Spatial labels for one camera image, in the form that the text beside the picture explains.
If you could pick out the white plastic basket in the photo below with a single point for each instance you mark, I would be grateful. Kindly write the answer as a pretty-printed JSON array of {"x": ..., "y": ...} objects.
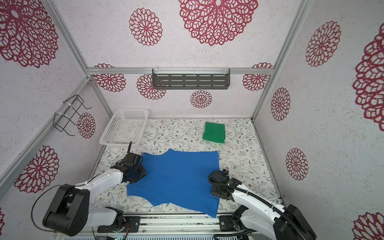
[{"x": 125, "y": 128}]

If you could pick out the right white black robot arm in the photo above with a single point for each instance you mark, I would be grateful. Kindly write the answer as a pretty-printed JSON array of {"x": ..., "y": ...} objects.
[{"x": 256, "y": 214}]

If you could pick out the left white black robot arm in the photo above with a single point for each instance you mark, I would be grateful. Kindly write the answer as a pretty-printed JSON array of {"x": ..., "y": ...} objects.
[{"x": 69, "y": 212}]

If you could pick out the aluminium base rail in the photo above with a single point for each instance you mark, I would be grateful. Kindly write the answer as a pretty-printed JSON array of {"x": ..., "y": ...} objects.
[{"x": 177, "y": 224}]

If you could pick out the green tank top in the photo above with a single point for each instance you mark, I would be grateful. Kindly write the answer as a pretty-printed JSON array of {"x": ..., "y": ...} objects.
[{"x": 214, "y": 132}]

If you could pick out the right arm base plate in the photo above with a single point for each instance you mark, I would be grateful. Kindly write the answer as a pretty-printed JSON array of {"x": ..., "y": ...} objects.
[{"x": 230, "y": 224}]

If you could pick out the black wire wall rack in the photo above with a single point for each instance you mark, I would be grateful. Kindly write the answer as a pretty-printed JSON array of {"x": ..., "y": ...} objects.
[{"x": 62, "y": 120}]

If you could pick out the blue tank top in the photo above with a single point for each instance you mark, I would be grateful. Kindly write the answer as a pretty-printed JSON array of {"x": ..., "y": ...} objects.
[{"x": 179, "y": 178}]

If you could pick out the grey slotted wall shelf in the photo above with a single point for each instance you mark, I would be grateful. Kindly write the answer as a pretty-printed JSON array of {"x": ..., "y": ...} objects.
[{"x": 191, "y": 80}]

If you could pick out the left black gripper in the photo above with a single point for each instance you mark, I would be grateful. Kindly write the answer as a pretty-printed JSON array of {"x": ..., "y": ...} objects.
[{"x": 143, "y": 172}]

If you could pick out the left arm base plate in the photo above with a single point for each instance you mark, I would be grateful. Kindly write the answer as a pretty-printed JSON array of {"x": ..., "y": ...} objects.
[{"x": 130, "y": 224}]

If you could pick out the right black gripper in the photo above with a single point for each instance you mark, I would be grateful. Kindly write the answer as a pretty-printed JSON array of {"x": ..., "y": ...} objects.
[{"x": 212, "y": 191}]

